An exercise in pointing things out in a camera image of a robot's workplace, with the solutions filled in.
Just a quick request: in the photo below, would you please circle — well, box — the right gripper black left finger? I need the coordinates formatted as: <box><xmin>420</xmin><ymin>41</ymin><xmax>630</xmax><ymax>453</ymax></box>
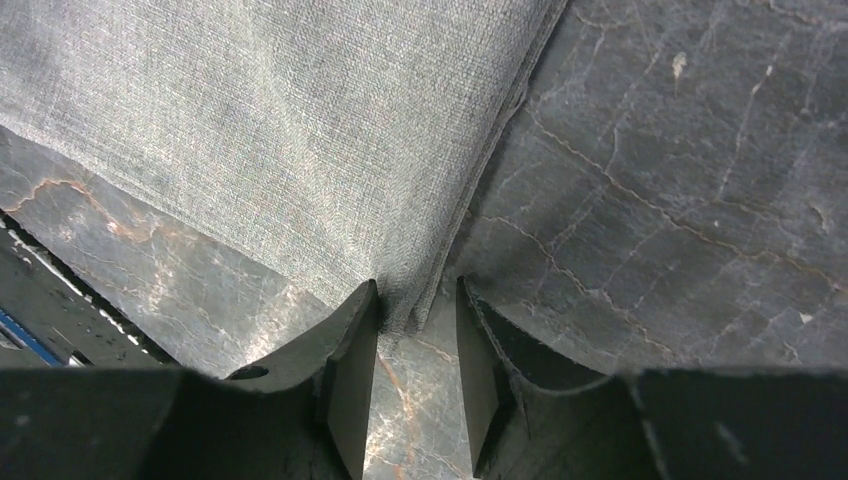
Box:
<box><xmin>1</xmin><ymin>280</ymin><xmax>379</xmax><ymax>479</ymax></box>

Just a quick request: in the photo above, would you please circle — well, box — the grey cloth napkin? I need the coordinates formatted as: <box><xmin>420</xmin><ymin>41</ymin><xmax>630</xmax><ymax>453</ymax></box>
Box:
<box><xmin>1</xmin><ymin>1</ymin><xmax>565</xmax><ymax>331</ymax></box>

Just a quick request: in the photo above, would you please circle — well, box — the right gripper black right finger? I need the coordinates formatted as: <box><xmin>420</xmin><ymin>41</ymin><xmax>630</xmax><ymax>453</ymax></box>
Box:
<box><xmin>455</xmin><ymin>278</ymin><xmax>847</xmax><ymax>479</ymax></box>

